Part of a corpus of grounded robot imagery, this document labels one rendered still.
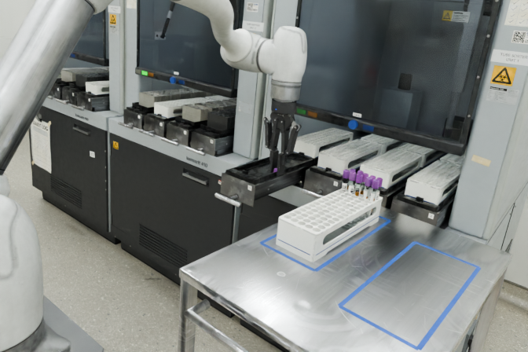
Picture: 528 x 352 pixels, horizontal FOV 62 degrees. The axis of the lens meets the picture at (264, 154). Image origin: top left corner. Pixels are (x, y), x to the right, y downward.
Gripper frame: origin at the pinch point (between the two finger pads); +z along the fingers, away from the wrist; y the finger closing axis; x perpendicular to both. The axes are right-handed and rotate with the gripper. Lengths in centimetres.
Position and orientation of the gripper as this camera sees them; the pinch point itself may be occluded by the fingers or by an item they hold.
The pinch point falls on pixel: (277, 163)
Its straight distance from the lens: 138.5
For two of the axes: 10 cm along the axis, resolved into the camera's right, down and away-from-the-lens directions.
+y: -7.8, -2.6, 5.7
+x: -6.2, 1.8, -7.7
